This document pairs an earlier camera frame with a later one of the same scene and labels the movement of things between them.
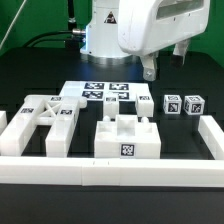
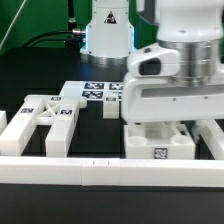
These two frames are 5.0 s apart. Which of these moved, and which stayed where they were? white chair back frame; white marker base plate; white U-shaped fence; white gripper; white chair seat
Moved: white gripper; white chair seat
Stayed: white U-shaped fence; white marker base plate; white chair back frame
